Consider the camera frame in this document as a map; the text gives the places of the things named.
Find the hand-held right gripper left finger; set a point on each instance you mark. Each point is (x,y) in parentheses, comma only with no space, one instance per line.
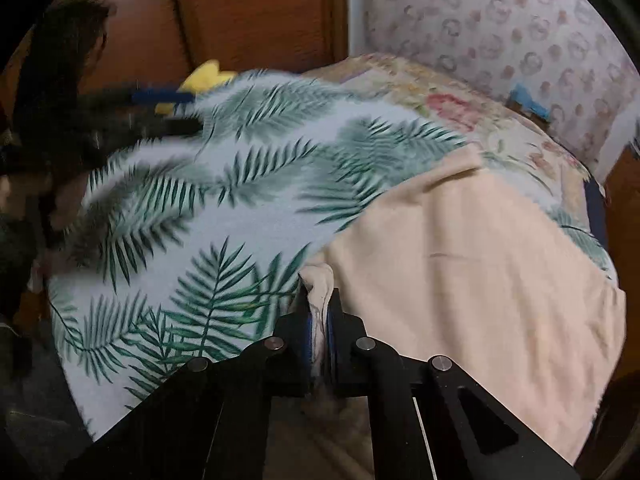
(307,330)

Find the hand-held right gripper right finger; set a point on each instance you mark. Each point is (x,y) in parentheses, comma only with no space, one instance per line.
(331,340)

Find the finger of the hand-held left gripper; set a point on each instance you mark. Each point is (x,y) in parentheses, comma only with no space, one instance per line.
(170,127)
(155,96)

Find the peach printed T-shirt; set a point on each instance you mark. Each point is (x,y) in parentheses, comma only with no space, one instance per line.
(450,270)

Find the yellow plush pillow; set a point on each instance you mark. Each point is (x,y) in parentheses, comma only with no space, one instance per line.
(207,77)

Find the leaf print bedsheet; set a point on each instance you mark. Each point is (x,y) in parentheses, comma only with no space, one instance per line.
(250,210)

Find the wooden headboard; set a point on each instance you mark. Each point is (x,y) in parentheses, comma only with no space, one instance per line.
(240,10)

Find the floral blanket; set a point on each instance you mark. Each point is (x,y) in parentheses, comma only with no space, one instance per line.
(450,105)

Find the wooden cabinet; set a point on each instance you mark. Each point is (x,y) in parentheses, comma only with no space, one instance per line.
(622,180)

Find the circle pattern sheer curtain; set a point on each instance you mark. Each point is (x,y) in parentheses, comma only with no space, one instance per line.
(500,20)

